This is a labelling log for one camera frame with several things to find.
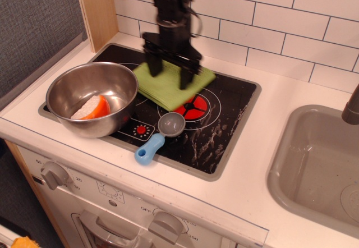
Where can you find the grey oven temperature knob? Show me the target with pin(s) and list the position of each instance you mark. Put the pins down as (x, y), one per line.
(167, 227)

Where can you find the stainless steel bowl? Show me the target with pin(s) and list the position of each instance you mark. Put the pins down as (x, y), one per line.
(71, 90)

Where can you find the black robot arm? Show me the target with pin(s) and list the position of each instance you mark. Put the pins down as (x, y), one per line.
(174, 11)

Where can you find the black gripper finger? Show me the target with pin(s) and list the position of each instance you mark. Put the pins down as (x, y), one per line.
(154, 62)
(187, 74)

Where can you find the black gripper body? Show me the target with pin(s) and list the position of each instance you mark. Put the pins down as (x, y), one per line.
(173, 43)

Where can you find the grey scoop with blue handle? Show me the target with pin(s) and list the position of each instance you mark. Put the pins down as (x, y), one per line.
(171, 124)

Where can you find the orange object at bottom left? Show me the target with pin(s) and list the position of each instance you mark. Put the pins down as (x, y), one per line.
(24, 242)

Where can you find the green cloth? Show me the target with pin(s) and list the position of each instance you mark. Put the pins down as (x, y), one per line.
(164, 89)

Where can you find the grey faucet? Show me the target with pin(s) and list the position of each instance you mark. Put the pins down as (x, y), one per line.
(350, 113)

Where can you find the grey oven door handle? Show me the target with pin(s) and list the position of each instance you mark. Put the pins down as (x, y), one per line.
(110, 229)

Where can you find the grey timer knob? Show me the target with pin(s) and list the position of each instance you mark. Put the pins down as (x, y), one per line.
(54, 175)

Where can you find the grey plastic sink basin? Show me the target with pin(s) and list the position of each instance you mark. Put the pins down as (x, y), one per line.
(314, 173)

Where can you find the light wooden side post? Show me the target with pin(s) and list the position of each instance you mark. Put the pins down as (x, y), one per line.
(100, 21)

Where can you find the orange and white toy food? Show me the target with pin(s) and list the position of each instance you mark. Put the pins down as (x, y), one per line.
(97, 106)

